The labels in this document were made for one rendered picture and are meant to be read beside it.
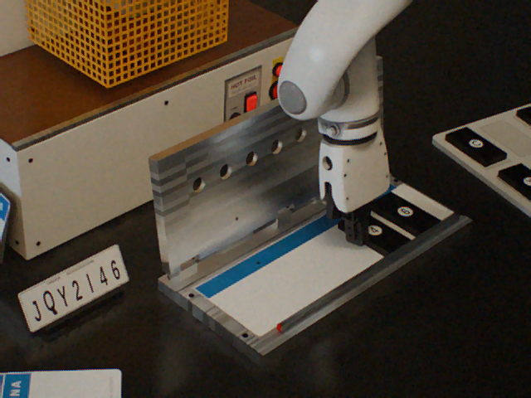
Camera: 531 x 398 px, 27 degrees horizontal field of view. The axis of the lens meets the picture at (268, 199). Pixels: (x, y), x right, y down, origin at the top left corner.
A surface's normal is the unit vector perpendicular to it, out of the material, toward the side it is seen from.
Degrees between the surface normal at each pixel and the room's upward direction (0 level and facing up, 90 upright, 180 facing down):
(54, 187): 90
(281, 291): 0
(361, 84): 80
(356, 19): 48
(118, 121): 90
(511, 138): 0
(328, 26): 53
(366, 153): 75
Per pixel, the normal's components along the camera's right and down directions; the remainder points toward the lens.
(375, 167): 0.69, 0.26
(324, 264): 0.05, -0.81
